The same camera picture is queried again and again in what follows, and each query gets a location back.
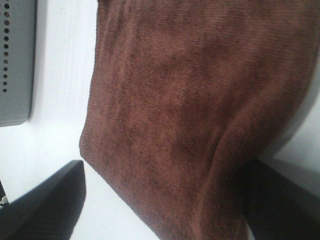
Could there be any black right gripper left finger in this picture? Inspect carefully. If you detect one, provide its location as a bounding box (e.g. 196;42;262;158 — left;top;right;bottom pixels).
0;160;86;240

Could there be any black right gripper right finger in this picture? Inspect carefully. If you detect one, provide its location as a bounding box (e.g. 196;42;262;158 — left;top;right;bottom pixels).
244;160;320;240

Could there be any brown towel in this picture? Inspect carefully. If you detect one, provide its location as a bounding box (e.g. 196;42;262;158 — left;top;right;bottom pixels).
79;0;320;240

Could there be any grey perforated plastic basket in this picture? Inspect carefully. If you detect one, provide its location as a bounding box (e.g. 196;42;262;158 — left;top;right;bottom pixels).
0;0;37;127

